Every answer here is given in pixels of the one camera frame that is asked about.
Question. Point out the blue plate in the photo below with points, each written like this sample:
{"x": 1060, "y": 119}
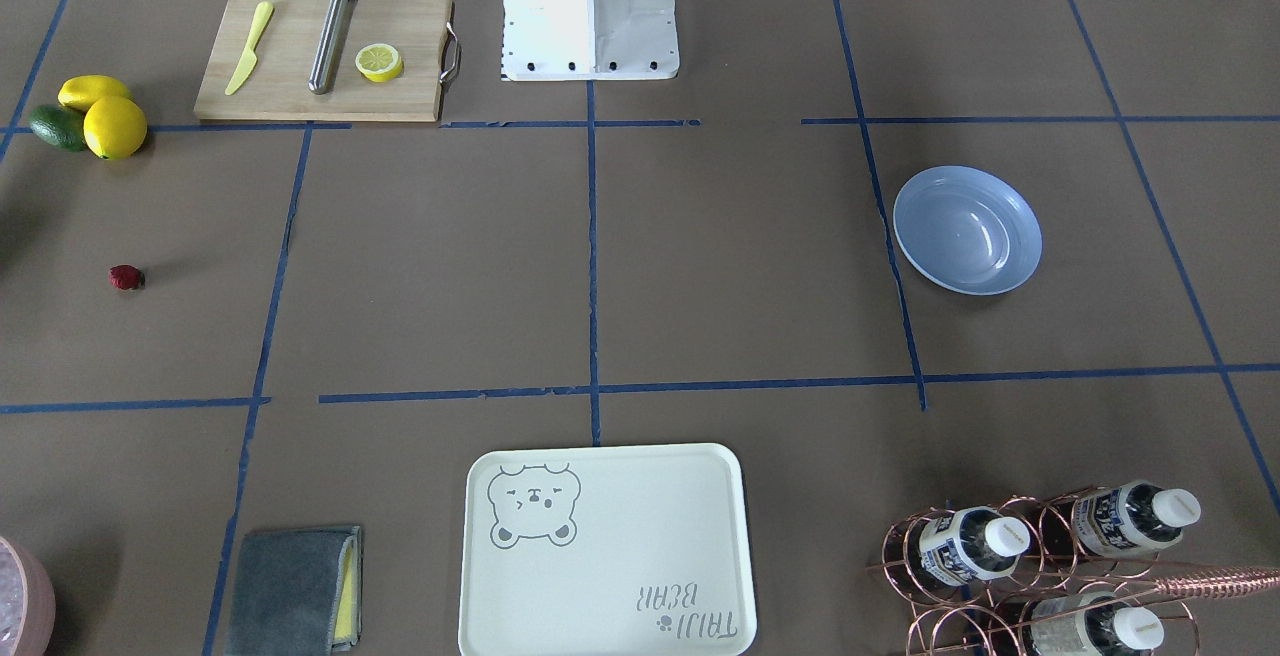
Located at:
{"x": 967, "y": 231}

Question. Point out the red strawberry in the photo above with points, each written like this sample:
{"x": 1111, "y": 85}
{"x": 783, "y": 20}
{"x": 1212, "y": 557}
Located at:
{"x": 125, "y": 277}

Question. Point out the cream bear tray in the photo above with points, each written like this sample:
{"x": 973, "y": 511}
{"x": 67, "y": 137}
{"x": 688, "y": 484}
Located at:
{"x": 624, "y": 550}

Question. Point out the lemon half slice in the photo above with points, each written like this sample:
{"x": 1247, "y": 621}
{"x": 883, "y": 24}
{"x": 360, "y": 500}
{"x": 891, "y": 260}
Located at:
{"x": 379, "y": 63}

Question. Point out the steel muddler black cap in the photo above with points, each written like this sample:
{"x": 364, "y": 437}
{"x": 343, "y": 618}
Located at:
{"x": 335, "y": 24}

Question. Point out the drink bottle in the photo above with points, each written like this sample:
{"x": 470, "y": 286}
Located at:
{"x": 975, "y": 543}
{"x": 1136, "y": 519}
{"x": 1099, "y": 627}

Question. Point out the grey folded cloth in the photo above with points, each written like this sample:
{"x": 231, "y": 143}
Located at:
{"x": 298, "y": 592}

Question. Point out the yellow plastic knife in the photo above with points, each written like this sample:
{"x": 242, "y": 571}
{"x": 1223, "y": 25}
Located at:
{"x": 248, "y": 59}

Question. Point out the yellow lemon front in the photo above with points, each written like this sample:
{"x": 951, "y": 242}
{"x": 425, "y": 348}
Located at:
{"x": 115, "y": 128}

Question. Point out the yellow lemon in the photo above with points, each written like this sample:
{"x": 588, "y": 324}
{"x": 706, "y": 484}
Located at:
{"x": 81, "y": 92}
{"x": 115, "y": 128}

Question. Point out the drink bottle front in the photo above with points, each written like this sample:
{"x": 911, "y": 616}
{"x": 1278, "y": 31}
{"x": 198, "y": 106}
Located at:
{"x": 1099, "y": 627}

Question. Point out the yellow lemon back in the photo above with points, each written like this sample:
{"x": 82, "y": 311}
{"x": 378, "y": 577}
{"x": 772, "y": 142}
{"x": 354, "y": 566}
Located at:
{"x": 81, "y": 92}

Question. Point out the green lime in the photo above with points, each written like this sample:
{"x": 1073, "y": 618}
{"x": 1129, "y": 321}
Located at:
{"x": 58, "y": 126}

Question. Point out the pink ice bowl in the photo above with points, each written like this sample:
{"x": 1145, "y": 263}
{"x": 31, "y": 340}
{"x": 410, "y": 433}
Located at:
{"x": 28, "y": 600}

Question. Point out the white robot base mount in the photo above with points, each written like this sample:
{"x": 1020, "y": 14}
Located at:
{"x": 589, "y": 40}

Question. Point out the copper wire bottle rack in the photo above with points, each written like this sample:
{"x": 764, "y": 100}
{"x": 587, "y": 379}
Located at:
{"x": 991, "y": 618}

